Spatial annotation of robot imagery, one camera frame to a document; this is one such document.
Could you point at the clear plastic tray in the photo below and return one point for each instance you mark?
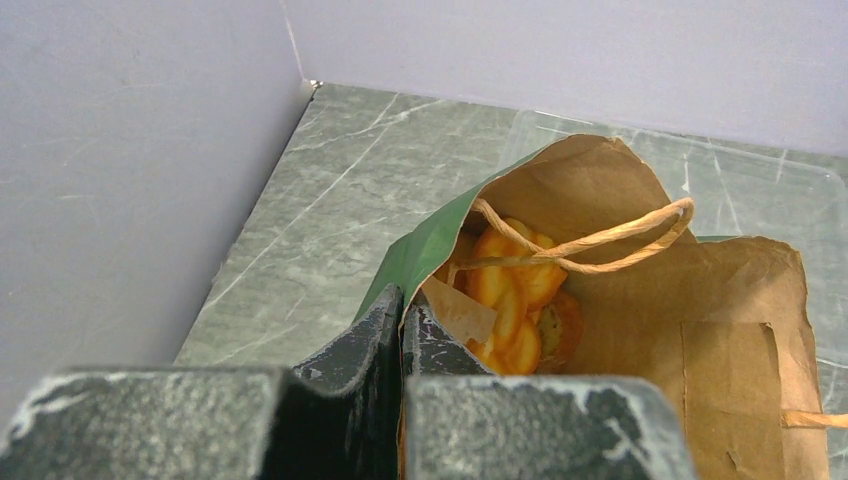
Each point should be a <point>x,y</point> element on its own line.
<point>762,199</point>

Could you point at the orange fake bread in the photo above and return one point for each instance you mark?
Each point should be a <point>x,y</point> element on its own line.
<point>538,326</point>

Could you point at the green paper bag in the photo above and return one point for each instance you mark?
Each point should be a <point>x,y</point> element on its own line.
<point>591,269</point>

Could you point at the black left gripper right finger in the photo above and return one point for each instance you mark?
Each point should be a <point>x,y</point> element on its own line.
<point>439,422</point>

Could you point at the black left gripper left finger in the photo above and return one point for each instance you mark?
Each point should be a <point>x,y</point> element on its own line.
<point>345,399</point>

